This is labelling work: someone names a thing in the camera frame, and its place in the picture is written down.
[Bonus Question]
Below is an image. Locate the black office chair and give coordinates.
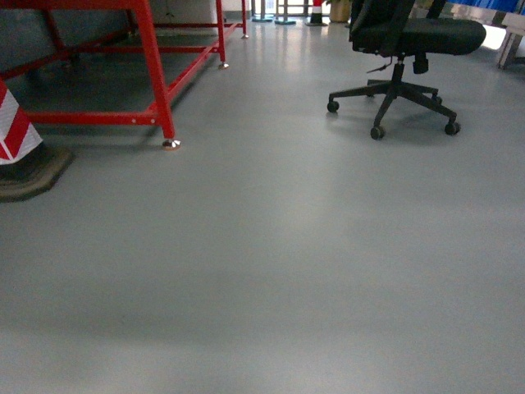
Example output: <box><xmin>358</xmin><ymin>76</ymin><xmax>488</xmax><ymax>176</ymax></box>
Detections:
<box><xmin>326</xmin><ymin>0</ymin><xmax>486</xmax><ymax>140</ymax></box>

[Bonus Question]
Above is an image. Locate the red metal table frame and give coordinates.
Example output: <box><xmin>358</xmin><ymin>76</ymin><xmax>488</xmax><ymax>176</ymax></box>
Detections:
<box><xmin>0</xmin><ymin>0</ymin><xmax>249</xmax><ymax>151</ymax></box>

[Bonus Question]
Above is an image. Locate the red white traffic cone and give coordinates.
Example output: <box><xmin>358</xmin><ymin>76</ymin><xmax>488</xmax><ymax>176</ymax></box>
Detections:
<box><xmin>1</xmin><ymin>82</ymin><xmax>74</xmax><ymax>203</ymax></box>

